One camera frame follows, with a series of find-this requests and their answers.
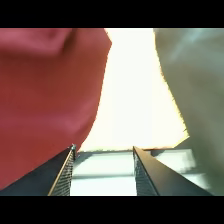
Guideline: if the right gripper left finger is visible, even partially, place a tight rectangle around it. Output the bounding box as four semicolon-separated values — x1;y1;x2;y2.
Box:
0;144;77;197

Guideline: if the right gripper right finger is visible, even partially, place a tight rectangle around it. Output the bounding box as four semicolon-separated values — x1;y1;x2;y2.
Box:
132;145;214;197

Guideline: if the red garment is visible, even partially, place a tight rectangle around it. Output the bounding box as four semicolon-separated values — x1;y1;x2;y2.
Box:
0;27;113;192

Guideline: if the grey garment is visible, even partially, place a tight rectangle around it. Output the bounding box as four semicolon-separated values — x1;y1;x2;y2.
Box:
153;27;224;197

